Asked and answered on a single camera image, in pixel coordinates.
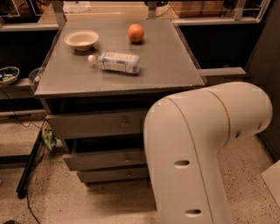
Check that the grey drawer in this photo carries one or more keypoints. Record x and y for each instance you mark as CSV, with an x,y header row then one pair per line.
x,y
97,124
93,154
107,175

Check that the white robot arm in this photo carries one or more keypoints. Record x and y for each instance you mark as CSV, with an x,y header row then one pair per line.
x,y
182,135

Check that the grey drawer cabinet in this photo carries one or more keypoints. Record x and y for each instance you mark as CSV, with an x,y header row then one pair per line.
x,y
70,84

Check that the clear plastic water bottle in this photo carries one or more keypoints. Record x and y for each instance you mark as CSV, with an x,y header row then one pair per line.
x,y
119,62

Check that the orange fruit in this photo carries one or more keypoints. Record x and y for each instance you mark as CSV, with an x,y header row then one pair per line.
x,y
135,33

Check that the grey side shelf beam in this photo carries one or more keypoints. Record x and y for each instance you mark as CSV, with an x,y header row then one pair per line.
x,y
213,76

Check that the white paper bowl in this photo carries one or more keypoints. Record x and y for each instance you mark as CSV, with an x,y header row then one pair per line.
x,y
81,40

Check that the green chip bag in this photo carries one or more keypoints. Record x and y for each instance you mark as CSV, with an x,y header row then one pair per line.
x,y
49,139

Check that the clear plastic container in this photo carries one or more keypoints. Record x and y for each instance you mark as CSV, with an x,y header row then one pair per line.
x,y
35,77

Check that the dark grey side cabinet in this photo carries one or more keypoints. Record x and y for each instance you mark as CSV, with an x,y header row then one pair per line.
x,y
264,68

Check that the blue patterned bowl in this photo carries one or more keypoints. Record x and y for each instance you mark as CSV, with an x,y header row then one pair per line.
x,y
8,75

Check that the black floor bar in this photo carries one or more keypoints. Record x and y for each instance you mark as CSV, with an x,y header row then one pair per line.
x,y
21,191

